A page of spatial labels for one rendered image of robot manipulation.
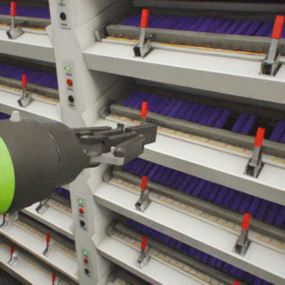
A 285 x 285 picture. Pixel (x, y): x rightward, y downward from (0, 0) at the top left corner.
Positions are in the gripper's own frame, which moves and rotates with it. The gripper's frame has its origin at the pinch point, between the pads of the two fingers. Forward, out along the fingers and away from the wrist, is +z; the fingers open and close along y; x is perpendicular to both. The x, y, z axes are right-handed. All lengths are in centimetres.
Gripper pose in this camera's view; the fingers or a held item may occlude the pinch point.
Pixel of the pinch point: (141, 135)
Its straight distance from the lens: 54.1
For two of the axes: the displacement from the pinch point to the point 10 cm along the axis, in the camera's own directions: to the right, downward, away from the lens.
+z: 5.7, -1.6, 8.1
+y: 8.1, 2.5, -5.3
